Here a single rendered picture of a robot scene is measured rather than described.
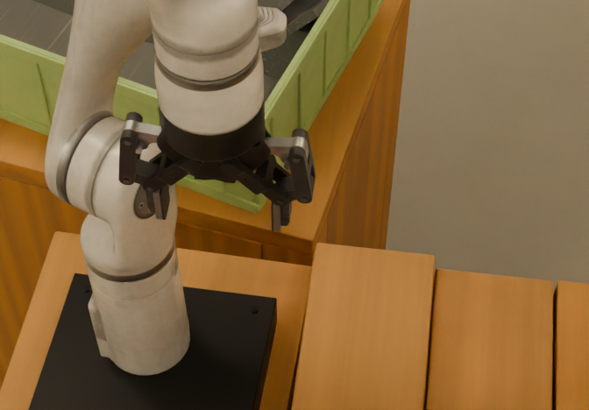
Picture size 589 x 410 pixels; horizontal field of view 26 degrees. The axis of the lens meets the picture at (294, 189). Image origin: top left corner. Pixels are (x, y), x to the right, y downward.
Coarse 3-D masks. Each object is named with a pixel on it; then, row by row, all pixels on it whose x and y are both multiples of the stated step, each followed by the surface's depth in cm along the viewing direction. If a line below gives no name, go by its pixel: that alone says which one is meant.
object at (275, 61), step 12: (300, 0) 169; (312, 0) 168; (288, 12) 168; (300, 12) 168; (288, 24) 166; (312, 24) 166; (288, 36) 166; (300, 36) 165; (276, 48) 168; (288, 48) 167; (264, 60) 170; (276, 60) 169; (288, 60) 168; (264, 72) 171; (276, 72) 170
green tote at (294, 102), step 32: (352, 0) 171; (320, 32) 160; (352, 32) 177; (0, 64) 164; (32, 64) 160; (64, 64) 157; (320, 64) 167; (0, 96) 169; (32, 96) 166; (128, 96) 156; (288, 96) 158; (320, 96) 172; (32, 128) 172; (288, 128) 163; (224, 192) 162
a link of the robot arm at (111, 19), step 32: (96, 0) 107; (128, 0) 106; (96, 32) 108; (128, 32) 109; (96, 64) 111; (64, 96) 113; (96, 96) 115; (64, 128) 114; (64, 160) 115; (64, 192) 116
